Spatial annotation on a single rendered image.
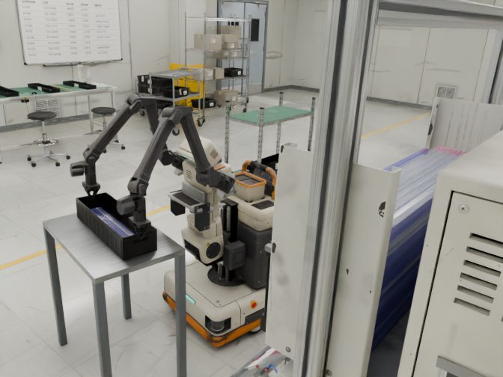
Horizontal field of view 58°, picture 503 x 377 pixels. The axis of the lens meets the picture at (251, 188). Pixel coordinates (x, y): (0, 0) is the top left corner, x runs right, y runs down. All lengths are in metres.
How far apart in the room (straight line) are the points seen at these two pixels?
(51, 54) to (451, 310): 7.98
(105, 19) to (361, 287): 8.39
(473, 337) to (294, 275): 0.23
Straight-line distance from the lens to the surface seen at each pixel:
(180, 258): 2.23
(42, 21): 8.23
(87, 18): 8.61
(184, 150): 2.49
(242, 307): 2.76
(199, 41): 8.45
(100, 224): 2.32
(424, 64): 11.41
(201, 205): 2.47
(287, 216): 0.61
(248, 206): 2.68
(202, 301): 2.77
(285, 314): 0.68
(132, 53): 9.15
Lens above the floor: 1.86
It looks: 21 degrees down
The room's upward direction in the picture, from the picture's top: 3 degrees clockwise
